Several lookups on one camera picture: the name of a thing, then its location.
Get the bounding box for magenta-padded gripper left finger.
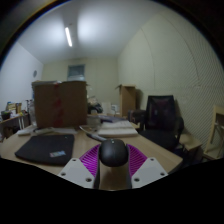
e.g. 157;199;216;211
57;143;101;190

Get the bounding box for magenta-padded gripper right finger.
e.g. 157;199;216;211
126;143;169;190

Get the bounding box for black computer mouse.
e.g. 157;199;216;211
98;138;130;168

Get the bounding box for black mouse pad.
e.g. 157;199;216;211
14;133;76;167

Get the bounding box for black marker pen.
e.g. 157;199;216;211
78;125;108;143

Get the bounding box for white paper sheet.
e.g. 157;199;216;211
53;127;79;135

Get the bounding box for clear plastic cup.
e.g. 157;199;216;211
87;114;102;130

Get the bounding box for open white book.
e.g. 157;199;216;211
97;119;139;138

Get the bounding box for black mesh office chair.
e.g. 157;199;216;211
138;94;185;153

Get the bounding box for white oblong case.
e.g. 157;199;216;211
16;128;35;137

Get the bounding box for large brown cardboard box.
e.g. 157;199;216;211
31;79;89;129

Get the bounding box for clear glass jar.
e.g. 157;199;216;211
28;99;37;126

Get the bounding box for small open cardboard box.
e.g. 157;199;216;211
115;84;138;118

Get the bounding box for light wooden chair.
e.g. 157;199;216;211
203;105;224;161

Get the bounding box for wooden shelf unit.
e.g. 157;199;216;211
0;99;33;141

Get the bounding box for white ceiling tube light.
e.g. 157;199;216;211
64;26;74;48

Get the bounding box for framed wall window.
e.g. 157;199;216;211
67;64;86;82

